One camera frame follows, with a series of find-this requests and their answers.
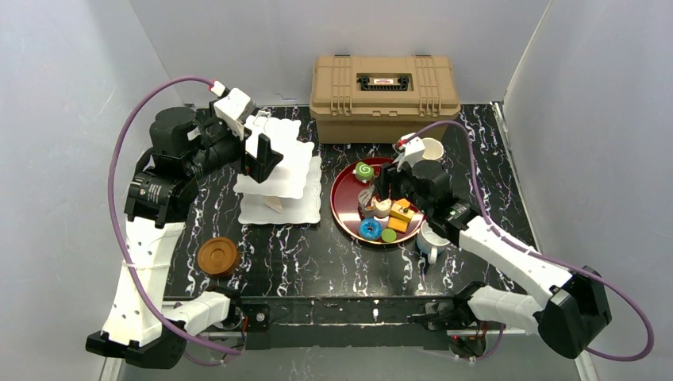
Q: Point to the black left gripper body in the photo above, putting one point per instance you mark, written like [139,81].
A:
[252,155]

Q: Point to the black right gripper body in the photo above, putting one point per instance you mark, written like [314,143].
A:
[389,179]

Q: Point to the red round tray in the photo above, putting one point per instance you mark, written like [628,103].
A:
[343,203]

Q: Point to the white three-tier dessert stand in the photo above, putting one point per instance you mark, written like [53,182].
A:
[296,180]

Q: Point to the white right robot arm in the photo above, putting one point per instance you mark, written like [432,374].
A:
[566,308]

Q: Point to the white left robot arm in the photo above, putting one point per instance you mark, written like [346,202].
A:
[186,146]

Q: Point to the white round cream puff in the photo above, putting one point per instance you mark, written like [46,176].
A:
[382,208]

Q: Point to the green swirl roll cake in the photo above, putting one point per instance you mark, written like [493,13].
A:
[363,172]

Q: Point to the orange square cake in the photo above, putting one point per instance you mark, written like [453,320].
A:
[398,225]

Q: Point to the blue sprinkled donut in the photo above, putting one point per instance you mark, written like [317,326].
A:
[370,229]

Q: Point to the green round macaron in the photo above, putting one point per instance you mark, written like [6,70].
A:
[388,236]

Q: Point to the pale green ceramic mug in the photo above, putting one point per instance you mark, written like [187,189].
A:
[434,149]

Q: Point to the white mug blue base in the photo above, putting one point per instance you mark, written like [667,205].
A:
[429,243]

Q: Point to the tan plastic toolbox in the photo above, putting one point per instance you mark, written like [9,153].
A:
[377,99]

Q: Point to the brown wooden coaster stack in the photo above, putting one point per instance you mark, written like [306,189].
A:
[219,257]

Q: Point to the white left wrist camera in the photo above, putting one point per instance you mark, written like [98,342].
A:
[232,106]

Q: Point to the black base frame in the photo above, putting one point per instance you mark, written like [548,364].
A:
[356,322]

